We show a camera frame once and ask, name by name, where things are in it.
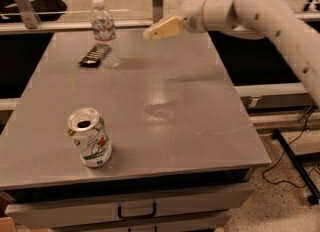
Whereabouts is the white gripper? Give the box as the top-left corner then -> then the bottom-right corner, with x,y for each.
143,0 -> 206,40

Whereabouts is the clear plastic water bottle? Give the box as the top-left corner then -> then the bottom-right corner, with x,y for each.
90,0 -> 120,68

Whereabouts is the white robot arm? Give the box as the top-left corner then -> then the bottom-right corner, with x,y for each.
143,0 -> 320,105

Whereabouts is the black rxbar chocolate bar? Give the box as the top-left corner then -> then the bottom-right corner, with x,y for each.
79,43 -> 111,68

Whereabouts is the white green soda can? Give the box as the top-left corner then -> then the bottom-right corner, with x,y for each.
67,107 -> 112,168

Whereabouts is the lower grey drawer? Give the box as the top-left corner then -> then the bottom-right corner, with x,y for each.
51,211 -> 230,232

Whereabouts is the middle metal bracket post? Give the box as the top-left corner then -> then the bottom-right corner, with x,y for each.
151,0 -> 164,24

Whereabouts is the metal bracket post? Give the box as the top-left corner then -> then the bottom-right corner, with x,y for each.
14,0 -> 40,29
151,0 -> 164,24

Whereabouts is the left metal bracket post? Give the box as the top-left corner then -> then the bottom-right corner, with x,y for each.
14,0 -> 40,29

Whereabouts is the black cable on floor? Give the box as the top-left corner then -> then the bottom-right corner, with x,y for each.
261,105 -> 320,190

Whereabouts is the grey drawer with black handle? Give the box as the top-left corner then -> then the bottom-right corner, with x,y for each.
6,182 -> 254,229

